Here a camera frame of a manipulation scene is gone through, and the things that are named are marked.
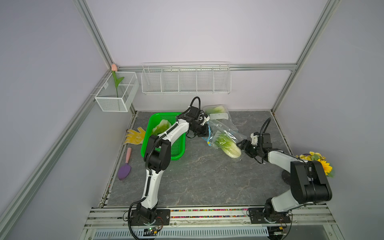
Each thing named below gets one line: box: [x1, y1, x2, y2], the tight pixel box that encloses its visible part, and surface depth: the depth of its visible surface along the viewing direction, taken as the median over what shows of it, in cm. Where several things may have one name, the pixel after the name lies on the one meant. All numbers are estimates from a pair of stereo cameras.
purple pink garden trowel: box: [118, 147, 132, 181], surface depth 93 cm
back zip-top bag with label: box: [202, 104, 234, 125], surface depth 110 cm
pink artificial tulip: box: [111, 64, 125, 98], surface depth 92 cm
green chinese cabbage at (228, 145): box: [214, 133, 242, 158], surface depth 93 cm
